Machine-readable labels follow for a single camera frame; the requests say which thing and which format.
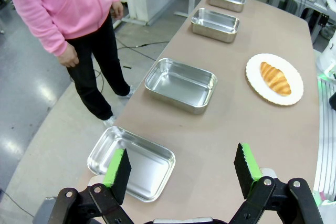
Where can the golden croissant bread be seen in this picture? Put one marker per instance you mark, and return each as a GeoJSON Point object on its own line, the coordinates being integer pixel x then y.
{"type": "Point", "coordinates": [275, 78]}

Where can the person's right grey sneaker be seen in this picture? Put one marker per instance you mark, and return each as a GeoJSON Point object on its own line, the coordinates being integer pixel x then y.
{"type": "Point", "coordinates": [109, 122]}

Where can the deep steel container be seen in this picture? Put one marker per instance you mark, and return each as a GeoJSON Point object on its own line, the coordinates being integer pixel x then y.
{"type": "Point", "coordinates": [214, 22]}
{"type": "Point", "coordinates": [178, 85]}

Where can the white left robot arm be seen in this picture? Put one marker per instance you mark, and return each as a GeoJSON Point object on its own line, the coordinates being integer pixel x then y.
{"type": "Point", "coordinates": [328, 211]}

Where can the person's grey sneaker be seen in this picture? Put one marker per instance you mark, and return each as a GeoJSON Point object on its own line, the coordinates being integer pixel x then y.
{"type": "Point", "coordinates": [130, 92]}
{"type": "Point", "coordinates": [109, 122]}

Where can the person's right forearm pink sleeve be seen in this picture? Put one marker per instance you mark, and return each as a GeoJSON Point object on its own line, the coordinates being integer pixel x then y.
{"type": "Point", "coordinates": [44, 30]}

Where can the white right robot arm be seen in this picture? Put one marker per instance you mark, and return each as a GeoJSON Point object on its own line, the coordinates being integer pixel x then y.
{"type": "Point", "coordinates": [328, 58]}

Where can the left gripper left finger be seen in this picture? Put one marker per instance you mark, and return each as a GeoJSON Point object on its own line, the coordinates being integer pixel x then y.
{"type": "Point", "coordinates": [113, 179]}

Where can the black tape strip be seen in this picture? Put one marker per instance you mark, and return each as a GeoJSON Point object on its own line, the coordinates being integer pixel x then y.
{"type": "Point", "coordinates": [126, 66]}

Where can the person's left grey sneaker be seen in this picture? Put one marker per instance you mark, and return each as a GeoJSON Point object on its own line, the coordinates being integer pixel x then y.
{"type": "Point", "coordinates": [130, 92]}

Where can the person's right hand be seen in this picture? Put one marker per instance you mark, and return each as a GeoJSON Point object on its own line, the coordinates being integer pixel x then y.
{"type": "Point", "coordinates": [68, 57]}

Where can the ribbed aluminium profile base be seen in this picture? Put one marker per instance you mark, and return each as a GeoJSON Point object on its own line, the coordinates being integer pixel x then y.
{"type": "Point", "coordinates": [325, 129]}

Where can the person's black trousers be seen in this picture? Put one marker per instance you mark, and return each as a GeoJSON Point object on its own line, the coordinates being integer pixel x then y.
{"type": "Point", "coordinates": [99, 58]}

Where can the white scalloped round plate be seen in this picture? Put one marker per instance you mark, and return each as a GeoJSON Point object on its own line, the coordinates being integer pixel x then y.
{"type": "Point", "coordinates": [256, 77]}

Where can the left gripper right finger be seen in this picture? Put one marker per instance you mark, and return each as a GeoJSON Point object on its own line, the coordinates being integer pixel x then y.
{"type": "Point", "coordinates": [245, 171]}

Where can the person's left hand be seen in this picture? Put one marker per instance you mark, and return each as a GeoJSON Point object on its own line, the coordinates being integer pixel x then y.
{"type": "Point", "coordinates": [117, 10]}

